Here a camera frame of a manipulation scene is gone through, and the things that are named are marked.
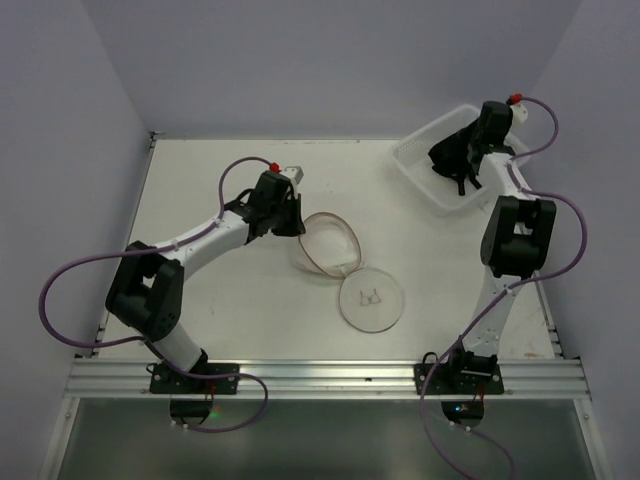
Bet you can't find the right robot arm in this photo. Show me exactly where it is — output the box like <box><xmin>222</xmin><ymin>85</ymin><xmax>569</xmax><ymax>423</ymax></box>
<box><xmin>439</xmin><ymin>94</ymin><xmax>556</xmax><ymax>393</ymax></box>

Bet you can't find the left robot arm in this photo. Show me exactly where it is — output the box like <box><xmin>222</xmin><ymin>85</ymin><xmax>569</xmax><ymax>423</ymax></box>
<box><xmin>105</xmin><ymin>166</ymin><xmax>305</xmax><ymax>378</ymax></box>

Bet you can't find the white plastic mesh basket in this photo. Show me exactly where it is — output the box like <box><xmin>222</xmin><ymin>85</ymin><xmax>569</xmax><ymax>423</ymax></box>
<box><xmin>390</xmin><ymin>101</ymin><xmax>528</xmax><ymax>216</ymax></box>

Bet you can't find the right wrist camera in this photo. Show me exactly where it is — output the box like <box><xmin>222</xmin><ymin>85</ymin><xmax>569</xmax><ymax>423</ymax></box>
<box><xmin>507</xmin><ymin>99</ymin><xmax>529</xmax><ymax>126</ymax></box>

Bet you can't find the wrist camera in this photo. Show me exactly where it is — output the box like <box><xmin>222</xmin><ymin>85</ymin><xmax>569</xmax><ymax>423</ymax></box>
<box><xmin>507</xmin><ymin>99</ymin><xmax>529</xmax><ymax>126</ymax></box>
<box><xmin>281</xmin><ymin>166</ymin><xmax>304</xmax><ymax>187</ymax></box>

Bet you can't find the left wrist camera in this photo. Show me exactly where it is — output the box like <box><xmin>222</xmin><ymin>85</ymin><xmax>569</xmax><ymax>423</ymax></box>
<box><xmin>281</xmin><ymin>166</ymin><xmax>304</xmax><ymax>187</ymax></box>

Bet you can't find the aluminium mounting rail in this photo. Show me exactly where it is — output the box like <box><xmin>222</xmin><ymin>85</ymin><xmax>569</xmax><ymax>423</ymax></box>
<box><xmin>64</xmin><ymin>358</ymin><xmax>590</xmax><ymax>400</ymax></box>

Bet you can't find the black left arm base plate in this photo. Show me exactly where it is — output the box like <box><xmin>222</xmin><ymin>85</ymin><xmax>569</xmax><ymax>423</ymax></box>
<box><xmin>146</xmin><ymin>363</ymin><xmax>240</xmax><ymax>395</ymax></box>

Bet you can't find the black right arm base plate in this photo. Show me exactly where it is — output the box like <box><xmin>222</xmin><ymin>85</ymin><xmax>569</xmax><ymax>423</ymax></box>
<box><xmin>426</xmin><ymin>347</ymin><xmax>505</xmax><ymax>395</ymax></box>

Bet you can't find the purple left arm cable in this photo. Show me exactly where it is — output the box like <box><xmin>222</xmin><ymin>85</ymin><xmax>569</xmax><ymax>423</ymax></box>
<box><xmin>38</xmin><ymin>156</ymin><xmax>270</xmax><ymax>434</ymax></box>

